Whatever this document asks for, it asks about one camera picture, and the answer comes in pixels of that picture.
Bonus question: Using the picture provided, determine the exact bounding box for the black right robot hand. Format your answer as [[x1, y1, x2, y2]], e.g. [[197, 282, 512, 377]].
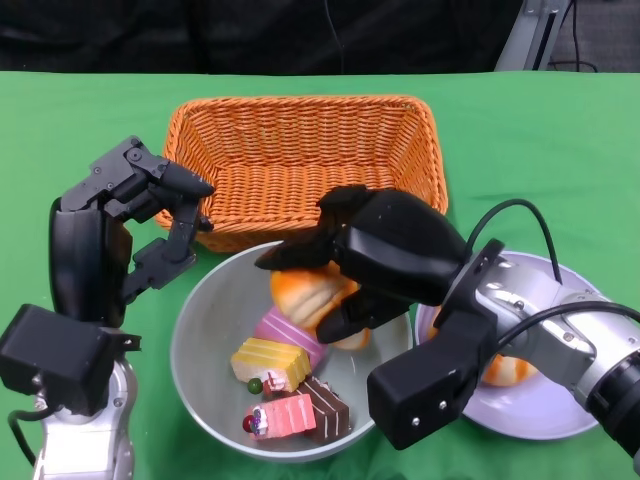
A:
[[254, 184, 469, 346]]

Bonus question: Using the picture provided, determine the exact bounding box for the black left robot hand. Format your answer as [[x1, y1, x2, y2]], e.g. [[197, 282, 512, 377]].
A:
[[48, 135, 217, 329]]

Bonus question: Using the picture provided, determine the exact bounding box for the long orange-striped bread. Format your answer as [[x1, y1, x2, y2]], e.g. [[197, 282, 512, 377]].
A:
[[270, 263, 373, 350]]

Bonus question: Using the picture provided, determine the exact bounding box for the pale grey bowl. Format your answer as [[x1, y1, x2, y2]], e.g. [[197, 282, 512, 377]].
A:
[[169, 241, 417, 464]]

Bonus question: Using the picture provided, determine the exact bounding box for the round orange-striped bread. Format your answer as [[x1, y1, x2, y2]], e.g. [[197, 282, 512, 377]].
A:
[[431, 304, 540, 388]]

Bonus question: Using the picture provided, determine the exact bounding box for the pink layered cake slice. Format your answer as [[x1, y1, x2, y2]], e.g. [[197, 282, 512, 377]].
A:
[[253, 306, 332, 370]]

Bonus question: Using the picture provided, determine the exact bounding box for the orange wicker basket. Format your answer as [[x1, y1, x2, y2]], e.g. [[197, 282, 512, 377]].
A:
[[154, 94, 449, 255]]

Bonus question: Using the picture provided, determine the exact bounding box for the chocolate layered cake slice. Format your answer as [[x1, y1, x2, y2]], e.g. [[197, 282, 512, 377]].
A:
[[296, 376, 352, 444]]

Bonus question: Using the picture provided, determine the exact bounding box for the yellow layered cake slice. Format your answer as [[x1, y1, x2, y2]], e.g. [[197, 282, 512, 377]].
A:
[[229, 337, 313, 395]]

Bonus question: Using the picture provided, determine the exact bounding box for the salmon cake slice with berries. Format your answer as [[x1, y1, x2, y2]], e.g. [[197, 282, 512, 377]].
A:
[[242, 393, 320, 442]]

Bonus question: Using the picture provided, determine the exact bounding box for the lavender plate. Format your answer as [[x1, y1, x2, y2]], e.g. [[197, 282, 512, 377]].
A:
[[413, 251, 610, 442]]

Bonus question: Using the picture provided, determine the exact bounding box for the green tablecloth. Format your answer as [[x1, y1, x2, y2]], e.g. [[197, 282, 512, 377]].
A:
[[0, 72, 640, 480]]

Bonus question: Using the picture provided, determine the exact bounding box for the black backdrop curtain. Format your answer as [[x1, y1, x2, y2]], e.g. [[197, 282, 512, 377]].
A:
[[0, 0, 524, 78]]

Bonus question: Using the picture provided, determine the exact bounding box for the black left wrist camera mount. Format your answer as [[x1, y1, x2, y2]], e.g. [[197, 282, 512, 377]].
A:
[[0, 303, 115, 417]]

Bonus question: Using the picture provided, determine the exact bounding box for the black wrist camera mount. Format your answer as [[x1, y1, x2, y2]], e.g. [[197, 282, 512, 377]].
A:
[[0, 303, 115, 417], [367, 319, 507, 452]]

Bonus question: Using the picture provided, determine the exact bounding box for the thin black looped arm cable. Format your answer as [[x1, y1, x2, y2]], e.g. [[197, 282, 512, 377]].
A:
[[462, 197, 565, 286]]

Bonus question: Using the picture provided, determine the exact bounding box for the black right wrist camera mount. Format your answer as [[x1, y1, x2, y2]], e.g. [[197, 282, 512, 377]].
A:
[[367, 319, 507, 452]]

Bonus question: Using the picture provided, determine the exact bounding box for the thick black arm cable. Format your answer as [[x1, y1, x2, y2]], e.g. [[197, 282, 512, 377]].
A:
[[493, 301, 640, 352]]

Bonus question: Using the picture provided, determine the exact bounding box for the grey metal frame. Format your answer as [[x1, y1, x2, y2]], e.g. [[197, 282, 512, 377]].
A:
[[494, 0, 574, 75]]

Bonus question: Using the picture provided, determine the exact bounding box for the black background cable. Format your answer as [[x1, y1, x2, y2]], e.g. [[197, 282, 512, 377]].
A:
[[549, 0, 604, 75]]

